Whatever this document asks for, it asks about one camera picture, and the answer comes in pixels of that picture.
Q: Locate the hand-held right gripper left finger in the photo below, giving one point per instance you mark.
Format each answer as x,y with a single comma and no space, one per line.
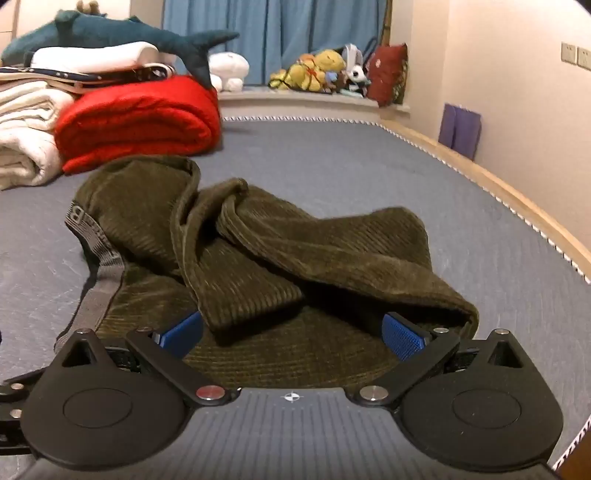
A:
183,333

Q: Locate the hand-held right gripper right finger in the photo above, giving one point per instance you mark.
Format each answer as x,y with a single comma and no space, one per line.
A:
402,337

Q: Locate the grey mattress bed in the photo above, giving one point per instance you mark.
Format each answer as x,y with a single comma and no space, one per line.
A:
346,166

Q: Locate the red folded quilt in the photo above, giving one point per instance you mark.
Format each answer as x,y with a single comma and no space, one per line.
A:
138,120

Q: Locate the white folded blanket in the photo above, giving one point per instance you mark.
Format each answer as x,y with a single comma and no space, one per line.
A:
23,134

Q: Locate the red cushion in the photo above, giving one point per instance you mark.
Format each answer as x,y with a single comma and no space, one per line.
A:
387,76

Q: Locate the panda plush toy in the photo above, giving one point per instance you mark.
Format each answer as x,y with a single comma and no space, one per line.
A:
356,76

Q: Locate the white plush toy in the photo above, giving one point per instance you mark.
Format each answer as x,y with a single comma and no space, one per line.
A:
228,69

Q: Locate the dark star print blanket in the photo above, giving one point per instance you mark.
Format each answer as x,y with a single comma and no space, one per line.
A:
69,76

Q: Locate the yellow plush toy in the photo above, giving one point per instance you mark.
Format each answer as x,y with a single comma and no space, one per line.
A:
314,69

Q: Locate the white pillow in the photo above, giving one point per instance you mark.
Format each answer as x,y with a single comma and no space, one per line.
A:
92,57

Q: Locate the blue curtain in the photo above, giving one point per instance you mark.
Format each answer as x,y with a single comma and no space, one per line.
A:
277,37

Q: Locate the blue shark plush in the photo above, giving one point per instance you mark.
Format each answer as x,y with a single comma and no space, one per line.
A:
92,32

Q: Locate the brown plush toy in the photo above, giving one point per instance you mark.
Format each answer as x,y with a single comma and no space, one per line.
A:
88,6

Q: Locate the purple wall panel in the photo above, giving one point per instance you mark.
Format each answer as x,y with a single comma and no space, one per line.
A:
459,129

